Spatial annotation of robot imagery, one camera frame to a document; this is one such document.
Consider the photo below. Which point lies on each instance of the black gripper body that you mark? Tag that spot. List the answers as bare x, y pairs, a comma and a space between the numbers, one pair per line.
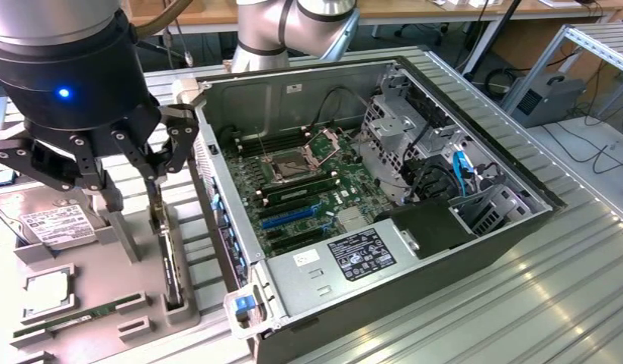
79, 83

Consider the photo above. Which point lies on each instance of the Nvidia Quadro graphics card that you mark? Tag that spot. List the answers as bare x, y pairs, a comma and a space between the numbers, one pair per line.
173, 265

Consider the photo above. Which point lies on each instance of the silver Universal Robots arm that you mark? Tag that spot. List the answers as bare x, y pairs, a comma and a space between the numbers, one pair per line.
49, 15

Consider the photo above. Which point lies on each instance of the silver hard disk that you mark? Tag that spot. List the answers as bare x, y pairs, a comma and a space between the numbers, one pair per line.
49, 223

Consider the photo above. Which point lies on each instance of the thin metal locking lever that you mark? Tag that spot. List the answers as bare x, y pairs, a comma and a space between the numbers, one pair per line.
266, 149

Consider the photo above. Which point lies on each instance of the black RAM slot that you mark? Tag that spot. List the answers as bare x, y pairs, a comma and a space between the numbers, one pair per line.
274, 146
273, 141
277, 151
271, 136

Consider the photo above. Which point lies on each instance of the CPU socket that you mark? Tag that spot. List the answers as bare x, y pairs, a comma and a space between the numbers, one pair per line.
287, 167

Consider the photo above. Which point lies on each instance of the metal socket cover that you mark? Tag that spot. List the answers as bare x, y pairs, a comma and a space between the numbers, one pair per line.
327, 146

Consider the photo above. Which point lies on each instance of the green RAM stick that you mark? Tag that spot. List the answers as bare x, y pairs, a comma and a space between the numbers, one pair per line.
302, 195
79, 315

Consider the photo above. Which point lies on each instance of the black expansion slot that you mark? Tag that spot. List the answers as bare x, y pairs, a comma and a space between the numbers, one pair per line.
286, 208
294, 235
298, 244

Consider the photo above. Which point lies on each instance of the blue expansion slot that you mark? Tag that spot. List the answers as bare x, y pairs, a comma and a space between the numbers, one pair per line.
289, 219

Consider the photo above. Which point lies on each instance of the grey parts rack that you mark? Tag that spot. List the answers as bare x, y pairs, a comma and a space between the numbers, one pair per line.
105, 288

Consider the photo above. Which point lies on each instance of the silver CPU chip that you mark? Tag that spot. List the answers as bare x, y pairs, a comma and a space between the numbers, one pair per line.
49, 294

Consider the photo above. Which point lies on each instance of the green Dell motherboard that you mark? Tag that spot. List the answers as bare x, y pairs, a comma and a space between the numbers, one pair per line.
342, 189

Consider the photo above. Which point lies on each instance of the perforated metal drive cage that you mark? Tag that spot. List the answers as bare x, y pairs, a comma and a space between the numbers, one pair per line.
393, 129

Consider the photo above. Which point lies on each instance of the silver chipset heat sink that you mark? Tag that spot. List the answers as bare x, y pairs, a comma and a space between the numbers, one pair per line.
353, 220

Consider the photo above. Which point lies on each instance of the grey power supply unit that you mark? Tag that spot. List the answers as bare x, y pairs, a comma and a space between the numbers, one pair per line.
302, 280

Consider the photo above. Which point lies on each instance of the blue case latch tab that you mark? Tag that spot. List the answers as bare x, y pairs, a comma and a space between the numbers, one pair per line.
243, 305

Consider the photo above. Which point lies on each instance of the wooden desk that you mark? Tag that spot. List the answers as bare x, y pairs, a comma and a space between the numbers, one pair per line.
418, 11

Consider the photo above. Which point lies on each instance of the black plastic fan shroud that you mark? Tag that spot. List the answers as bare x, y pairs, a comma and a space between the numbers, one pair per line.
427, 227

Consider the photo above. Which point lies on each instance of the silver disk bay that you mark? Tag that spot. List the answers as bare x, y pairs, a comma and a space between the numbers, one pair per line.
489, 212

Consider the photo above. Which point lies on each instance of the black slanted pole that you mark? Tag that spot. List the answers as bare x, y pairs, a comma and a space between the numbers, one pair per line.
494, 41

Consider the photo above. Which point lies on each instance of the open black PC case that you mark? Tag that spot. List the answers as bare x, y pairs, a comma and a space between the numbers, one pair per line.
494, 265

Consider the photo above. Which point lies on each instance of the grey equipment box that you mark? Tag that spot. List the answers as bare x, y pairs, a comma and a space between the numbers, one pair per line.
554, 98

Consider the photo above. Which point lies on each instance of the black intrusion switch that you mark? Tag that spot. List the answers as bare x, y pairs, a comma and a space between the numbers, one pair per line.
214, 149

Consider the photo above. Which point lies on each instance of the aluminium profile frame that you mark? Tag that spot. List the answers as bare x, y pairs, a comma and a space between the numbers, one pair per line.
600, 41

